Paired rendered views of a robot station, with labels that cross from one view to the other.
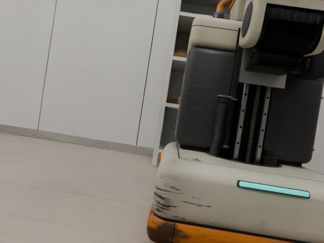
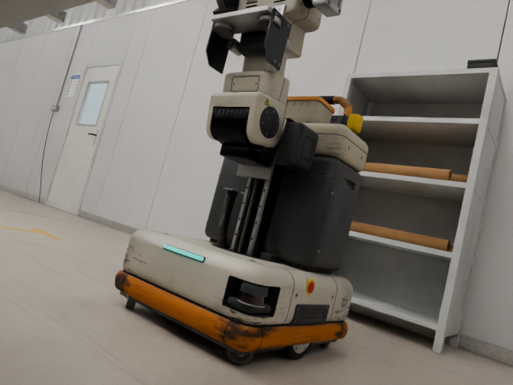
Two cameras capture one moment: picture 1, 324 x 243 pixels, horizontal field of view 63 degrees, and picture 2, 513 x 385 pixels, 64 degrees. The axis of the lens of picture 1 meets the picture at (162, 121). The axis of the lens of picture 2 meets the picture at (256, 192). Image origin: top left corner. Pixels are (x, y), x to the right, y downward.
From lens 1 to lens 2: 1.24 m
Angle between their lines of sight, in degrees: 37
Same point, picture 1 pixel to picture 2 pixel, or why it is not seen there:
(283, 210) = (185, 271)
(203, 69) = (230, 166)
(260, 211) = (172, 270)
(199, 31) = not seen: hidden behind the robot
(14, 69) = (202, 188)
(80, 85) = not seen: hidden behind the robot
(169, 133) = (344, 270)
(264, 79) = (255, 171)
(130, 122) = not seen: hidden behind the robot
